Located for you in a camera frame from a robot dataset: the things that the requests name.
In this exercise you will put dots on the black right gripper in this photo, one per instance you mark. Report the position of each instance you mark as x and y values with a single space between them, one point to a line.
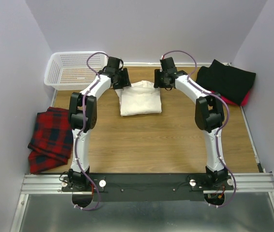
158 72

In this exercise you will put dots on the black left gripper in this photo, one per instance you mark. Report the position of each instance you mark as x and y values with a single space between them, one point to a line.
125 82

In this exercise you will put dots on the white t shirt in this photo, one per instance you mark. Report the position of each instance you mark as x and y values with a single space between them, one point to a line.
140 98

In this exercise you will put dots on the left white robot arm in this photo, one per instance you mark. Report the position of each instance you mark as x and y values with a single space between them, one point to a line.
83 117

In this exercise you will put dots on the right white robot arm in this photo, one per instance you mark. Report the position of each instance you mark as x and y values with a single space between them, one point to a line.
209 116

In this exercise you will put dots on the white perforated plastic basket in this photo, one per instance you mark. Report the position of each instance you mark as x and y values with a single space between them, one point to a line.
73 70

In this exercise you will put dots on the black folded shirt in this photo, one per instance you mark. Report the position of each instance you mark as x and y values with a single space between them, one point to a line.
220 76

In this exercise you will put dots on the red plaid folded shirt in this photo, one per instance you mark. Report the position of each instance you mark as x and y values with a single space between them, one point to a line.
52 140

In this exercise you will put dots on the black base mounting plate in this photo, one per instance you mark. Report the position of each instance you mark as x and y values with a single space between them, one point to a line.
119 187

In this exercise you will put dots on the aluminium frame rail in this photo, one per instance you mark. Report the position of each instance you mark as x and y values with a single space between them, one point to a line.
50 183

